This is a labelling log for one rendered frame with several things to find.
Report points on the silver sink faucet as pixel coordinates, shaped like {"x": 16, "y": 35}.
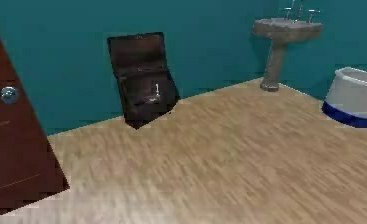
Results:
{"x": 299, "y": 11}

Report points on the dark brown cabinet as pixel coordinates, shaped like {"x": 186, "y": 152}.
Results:
{"x": 141, "y": 76}

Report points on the silver round door knob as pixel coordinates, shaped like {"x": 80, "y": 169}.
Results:
{"x": 9, "y": 94}

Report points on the brown pedestal sink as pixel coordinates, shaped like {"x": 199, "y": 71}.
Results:
{"x": 280, "y": 36}

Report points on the dark brown room door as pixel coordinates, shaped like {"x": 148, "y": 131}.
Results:
{"x": 17, "y": 140}

